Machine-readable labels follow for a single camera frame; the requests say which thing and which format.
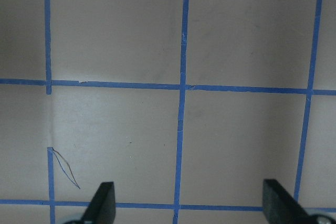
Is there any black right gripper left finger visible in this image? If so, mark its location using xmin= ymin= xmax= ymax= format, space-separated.
xmin=80 ymin=182 xmax=116 ymax=224

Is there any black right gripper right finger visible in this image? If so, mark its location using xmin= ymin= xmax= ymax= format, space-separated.
xmin=262 ymin=179 xmax=317 ymax=224

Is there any loose blue tape thread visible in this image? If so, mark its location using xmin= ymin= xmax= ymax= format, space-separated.
xmin=51 ymin=147 xmax=81 ymax=190

